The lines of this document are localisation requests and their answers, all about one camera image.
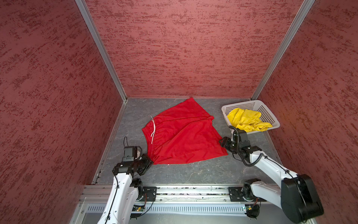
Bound yellow shorts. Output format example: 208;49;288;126
227;108;273;133

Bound white plastic laundry basket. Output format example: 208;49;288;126
222;100;280;134

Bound red shorts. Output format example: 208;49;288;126
142;98;227;165

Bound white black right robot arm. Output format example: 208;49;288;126
219;137;324;224

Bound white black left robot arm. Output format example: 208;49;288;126
98;154;153;224

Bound left small circuit board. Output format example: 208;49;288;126
132;205;146;212

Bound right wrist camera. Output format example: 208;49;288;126
232;129;251;149

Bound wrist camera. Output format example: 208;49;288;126
122;146;143;162
232;129;251;149

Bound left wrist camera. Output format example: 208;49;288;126
122;146;143;162

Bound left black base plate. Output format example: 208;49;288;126
139;186;158;202

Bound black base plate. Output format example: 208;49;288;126
228;185;266;203
139;186;158;202

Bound white drawstring cord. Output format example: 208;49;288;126
150;115;156;145

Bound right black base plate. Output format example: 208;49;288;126
228;185;266;203

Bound aluminium front rail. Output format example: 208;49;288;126
79;184;305;204

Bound white slotted cable duct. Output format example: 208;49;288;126
86;203;248;215

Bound right corner aluminium post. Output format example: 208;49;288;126
251;0;315;100

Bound corner aluminium post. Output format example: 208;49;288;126
251;0;315;100
75;0;128;103

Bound left corner aluminium post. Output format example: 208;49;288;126
75;0;128;103

